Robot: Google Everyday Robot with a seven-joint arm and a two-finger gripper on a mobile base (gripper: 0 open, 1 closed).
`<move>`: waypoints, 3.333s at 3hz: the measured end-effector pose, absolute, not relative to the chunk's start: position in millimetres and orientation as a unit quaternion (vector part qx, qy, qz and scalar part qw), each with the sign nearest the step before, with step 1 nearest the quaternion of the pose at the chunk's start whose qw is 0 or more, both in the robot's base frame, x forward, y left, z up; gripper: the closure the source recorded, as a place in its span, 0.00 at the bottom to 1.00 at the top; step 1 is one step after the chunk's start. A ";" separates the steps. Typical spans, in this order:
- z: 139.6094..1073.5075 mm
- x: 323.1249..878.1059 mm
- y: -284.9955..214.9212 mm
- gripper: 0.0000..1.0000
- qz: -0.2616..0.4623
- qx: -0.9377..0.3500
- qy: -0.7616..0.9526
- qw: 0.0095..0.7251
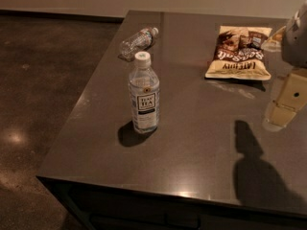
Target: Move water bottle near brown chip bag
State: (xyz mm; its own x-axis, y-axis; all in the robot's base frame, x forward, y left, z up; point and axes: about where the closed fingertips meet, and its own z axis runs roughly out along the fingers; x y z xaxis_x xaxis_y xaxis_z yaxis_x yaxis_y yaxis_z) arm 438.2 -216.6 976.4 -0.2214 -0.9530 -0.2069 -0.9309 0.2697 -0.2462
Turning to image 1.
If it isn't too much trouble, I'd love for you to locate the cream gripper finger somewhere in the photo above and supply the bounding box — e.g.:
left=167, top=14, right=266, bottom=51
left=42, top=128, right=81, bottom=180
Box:
left=263, top=68, right=307, bottom=132
left=261, top=26, right=286, bottom=52

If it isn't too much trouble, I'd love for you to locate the clear plastic water bottle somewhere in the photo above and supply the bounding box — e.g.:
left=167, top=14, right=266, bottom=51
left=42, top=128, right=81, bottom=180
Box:
left=120, top=27, right=159, bottom=60

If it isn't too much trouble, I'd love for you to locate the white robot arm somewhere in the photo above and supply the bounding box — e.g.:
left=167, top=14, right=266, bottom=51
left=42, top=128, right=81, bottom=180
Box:
left=261, top=1, right=307, bottom=131

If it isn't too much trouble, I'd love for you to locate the brown chip bag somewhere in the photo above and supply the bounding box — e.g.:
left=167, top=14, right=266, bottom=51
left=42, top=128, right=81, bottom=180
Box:
left=204, top=26, right=272, bottom=81

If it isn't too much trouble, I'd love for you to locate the upright tea bottle white cap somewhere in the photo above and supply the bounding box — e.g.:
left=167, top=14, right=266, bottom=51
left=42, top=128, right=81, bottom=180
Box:
left=129, top=52, right=159, bottom=134

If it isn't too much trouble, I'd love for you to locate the dark cabinet under counter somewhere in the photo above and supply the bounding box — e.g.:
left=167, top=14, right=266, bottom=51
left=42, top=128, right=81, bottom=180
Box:
left=37, top=175, right=307, bottom=230

